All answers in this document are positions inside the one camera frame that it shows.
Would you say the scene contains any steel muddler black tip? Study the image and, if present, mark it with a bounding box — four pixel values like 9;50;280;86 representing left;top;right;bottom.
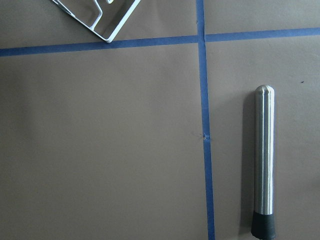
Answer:
251;85;276;240

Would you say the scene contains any white wire cup rack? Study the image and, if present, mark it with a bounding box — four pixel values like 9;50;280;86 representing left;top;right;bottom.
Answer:
54;0;140;43

